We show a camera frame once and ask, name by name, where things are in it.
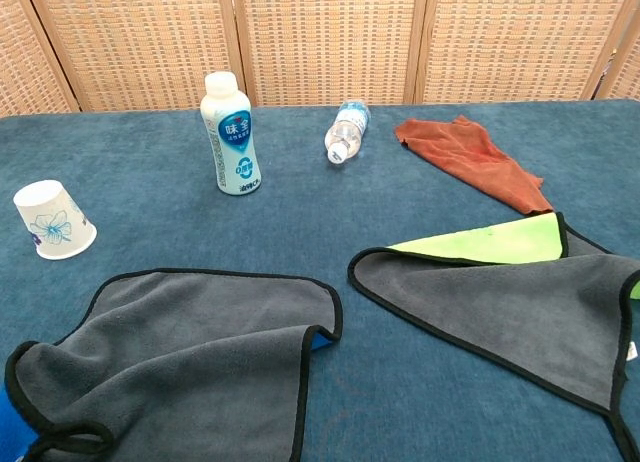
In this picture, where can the grey and blue cloth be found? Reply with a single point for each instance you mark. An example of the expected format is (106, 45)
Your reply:
(190, 362)

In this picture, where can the grey and green cloth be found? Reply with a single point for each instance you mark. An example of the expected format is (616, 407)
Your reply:
(525, 312)

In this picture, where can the orange microfiber cloth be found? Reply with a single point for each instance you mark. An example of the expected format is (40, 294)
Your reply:
(470, 152)

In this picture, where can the blue table cover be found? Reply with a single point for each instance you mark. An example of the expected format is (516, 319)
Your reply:
(310, 222)

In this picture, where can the white floral paper cup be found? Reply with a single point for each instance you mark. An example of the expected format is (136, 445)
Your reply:
(52, 222)

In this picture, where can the woven rattan screen panel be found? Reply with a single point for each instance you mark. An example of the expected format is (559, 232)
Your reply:
(330, 42)
(515, 37)
(20, 67)
(140, 42)
(629, 69)

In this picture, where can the clear plastic water bottle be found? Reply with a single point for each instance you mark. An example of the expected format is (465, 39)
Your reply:
(347, 129)

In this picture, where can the white yogurt drink bottle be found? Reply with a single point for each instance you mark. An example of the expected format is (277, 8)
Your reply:
(233, 142)

